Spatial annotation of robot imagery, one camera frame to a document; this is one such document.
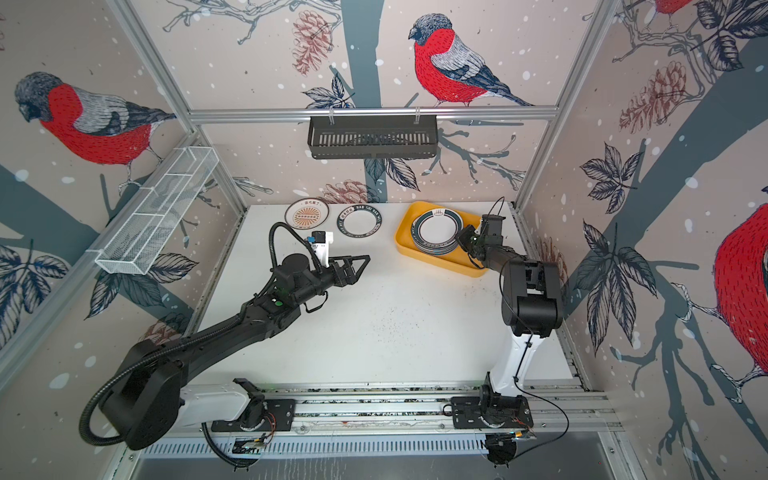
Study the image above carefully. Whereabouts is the right black cable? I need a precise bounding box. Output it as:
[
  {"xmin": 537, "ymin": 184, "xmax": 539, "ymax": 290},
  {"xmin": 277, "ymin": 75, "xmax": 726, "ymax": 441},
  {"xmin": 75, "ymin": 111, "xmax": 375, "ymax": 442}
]
[{"xmin": 509, "ymin": 335, "xmax": 570, "ymax": 462}]

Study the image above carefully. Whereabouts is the black hanging wire basket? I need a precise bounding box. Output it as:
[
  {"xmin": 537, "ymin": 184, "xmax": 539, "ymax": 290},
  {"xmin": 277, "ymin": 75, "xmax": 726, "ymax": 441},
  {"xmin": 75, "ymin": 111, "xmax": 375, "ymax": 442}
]
[{"xmin": 307, "ymin": 115, "xmax": 439, "ymax": 160}]

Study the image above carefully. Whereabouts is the orange sunburst plate back left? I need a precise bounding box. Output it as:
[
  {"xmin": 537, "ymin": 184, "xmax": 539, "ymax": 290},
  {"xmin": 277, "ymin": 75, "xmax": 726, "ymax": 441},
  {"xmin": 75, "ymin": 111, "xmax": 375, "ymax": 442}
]
[{"xmin": 284, "ymin": 197, "xmax": 330, "ymax": 230}]

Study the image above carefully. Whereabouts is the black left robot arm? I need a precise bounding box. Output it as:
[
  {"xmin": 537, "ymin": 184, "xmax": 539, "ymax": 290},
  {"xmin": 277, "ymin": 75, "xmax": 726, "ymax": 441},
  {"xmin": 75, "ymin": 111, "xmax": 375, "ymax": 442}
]
[{"xmin": 78, "ymin": 254, "xmax": 371, "ymax": 450}]

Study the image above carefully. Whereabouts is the horizontal aluminium frame bar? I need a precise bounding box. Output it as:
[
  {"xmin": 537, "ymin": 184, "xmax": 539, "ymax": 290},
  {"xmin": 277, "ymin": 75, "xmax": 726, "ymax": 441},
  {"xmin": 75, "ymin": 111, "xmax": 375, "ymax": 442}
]
[{"xmin": 187, "ymin": 105, "xmax": 560, "ymax": 125}]

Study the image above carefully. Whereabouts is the yellow plastic bin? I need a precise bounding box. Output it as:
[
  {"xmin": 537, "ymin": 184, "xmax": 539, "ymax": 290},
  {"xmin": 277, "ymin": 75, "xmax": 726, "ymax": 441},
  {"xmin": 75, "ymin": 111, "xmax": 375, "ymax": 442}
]
[{"xmin": 394, "ymin": 201, "xmax": 487, "ymax": 278}]

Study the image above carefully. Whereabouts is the left black cable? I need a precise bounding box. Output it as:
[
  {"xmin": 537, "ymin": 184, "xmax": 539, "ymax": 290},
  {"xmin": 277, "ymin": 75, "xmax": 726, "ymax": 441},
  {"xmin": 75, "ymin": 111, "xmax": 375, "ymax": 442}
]
[{"xmin": 200, "ymin": 422, "xmax": 271, "ymax": 470}]

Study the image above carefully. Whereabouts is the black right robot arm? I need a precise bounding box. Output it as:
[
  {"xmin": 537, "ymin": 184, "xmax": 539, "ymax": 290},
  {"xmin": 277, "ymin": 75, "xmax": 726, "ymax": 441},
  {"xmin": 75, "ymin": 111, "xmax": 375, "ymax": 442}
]
[{"xmin": 456, "ymin": 214, "xmax": 563, "ymax": 427}]

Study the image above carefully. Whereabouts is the green lettered plate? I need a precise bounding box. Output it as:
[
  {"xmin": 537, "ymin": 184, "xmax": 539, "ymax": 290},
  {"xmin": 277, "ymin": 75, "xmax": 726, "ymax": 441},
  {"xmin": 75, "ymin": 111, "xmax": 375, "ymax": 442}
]
[
  {"xmin": 414, "ymin": 241, "xmax": 458, "ymax": 256},
  {"xmin": 336, "ymin": 204, "xmax": 383, "ymax": 239}
]

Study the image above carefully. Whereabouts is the black cable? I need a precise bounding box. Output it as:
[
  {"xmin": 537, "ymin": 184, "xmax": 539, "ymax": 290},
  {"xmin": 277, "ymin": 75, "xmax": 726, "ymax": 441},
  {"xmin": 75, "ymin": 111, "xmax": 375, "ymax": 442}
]
[
  {"xmin": 509, "ymin": 335, "xmax": 570, "ymax": 462},
  {"xmin": 200, "ymin": 422, "xmax": 271, "ymax": 470}
]

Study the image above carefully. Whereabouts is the green rimmed plate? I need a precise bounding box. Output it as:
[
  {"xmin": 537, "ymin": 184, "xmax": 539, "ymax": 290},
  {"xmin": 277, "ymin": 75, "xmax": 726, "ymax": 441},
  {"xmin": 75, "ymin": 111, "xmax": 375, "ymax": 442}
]
[{"xmin": 411, "ymin": 208, "xmax": 464, "ymax": 244}]

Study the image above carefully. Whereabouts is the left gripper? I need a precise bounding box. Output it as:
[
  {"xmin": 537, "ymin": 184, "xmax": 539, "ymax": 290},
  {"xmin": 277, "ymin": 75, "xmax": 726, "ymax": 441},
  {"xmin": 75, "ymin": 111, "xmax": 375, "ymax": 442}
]
[{"xmin": 293, "ymin": 253, "xmax": 369, "ymax": 308}]

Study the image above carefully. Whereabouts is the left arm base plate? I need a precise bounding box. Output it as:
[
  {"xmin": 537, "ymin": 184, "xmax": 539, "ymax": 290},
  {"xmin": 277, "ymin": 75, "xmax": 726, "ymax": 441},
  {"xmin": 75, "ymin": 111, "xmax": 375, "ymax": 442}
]
[{"xmin": 210, "ymin": 399, "xmax": 296, "ymax": 433}]

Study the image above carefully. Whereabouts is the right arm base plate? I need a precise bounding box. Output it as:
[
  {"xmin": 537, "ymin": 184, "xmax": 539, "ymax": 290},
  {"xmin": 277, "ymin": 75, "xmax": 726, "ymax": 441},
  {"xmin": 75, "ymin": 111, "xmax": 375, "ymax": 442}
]
[{"xmin": 449, "ymin": 396, "xmax": 534, "ymax": 430}]

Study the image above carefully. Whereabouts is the white mesh wire shelf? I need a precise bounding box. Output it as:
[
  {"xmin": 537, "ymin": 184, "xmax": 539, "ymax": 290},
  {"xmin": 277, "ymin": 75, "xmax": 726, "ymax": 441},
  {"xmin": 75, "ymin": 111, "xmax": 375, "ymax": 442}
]
[{"xmin": 95, "ymin": 146, "xmax": 219, "ymax": 275}]

